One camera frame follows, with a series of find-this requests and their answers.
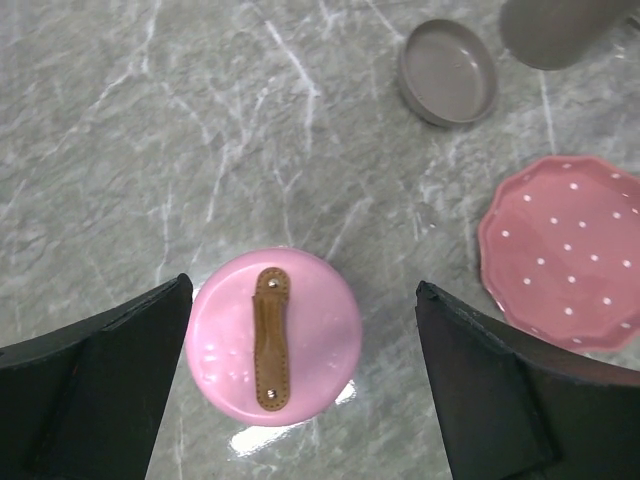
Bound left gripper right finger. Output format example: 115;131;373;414
416;281;639;479

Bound pink container lid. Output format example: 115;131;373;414
185;247;363;427

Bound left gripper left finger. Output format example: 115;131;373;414
1;274;193;479

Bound grey container lid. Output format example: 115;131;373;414
398;19;498;128

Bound pink dotted plate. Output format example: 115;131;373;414
478;156;639;351

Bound grey cylindrical container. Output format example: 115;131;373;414
499;0;639;70

